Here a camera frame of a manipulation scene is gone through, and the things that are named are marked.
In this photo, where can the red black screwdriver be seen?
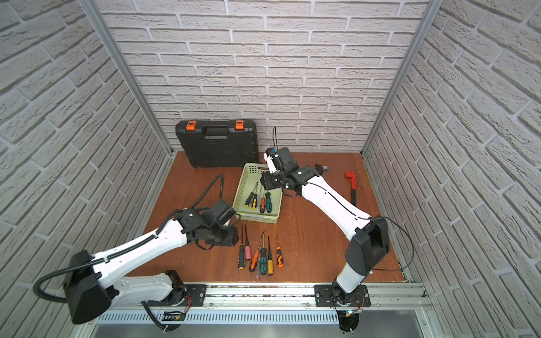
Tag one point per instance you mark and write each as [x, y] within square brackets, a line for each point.
[262, 205]

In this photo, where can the orange black stubby screwdriver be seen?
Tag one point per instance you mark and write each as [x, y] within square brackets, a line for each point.
[279, 253]

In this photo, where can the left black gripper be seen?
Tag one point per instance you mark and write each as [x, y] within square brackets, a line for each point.
[228, 236]

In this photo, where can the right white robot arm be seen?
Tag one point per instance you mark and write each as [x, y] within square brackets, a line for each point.
[368, 236]

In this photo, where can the pink handled screwdriver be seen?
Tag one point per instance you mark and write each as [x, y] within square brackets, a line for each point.
[248, 252]

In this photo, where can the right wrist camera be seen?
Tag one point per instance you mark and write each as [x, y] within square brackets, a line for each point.
[268, 156]

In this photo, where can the red pipe wrench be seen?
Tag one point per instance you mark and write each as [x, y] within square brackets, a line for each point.
[351, 176]

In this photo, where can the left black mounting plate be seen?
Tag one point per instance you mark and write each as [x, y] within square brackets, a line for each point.
[180, 297]

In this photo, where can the black yellow dotted screwdriver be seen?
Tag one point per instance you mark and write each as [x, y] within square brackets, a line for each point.
[241, 260]

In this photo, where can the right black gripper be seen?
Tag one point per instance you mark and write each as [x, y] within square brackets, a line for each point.
[268, 181]

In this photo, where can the small green black screwdriver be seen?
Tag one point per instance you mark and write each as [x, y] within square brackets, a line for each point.
[263, 260]

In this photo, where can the black plastic tool case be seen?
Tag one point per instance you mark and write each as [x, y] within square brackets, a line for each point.
[219, 144]

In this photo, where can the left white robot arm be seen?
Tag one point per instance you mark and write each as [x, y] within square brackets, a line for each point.
[100, 281]

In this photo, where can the light green perforated bin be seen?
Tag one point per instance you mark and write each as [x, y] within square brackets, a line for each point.
[251, 175]

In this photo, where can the yellow handled screwdriver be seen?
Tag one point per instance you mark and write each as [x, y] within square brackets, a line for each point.
[270, 267]

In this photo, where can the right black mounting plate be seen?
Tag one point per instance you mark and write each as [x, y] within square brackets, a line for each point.
[330, 295]

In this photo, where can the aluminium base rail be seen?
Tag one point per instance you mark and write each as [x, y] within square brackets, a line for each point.
[270, 296]

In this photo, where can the large green black screwdriver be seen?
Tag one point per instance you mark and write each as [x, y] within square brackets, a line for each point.
[268, 206]

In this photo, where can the small black metal part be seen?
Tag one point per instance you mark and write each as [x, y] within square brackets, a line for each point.
[321, 169]

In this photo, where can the black mounting plate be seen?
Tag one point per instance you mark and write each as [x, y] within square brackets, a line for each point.
[180, 297]
[330, 295]

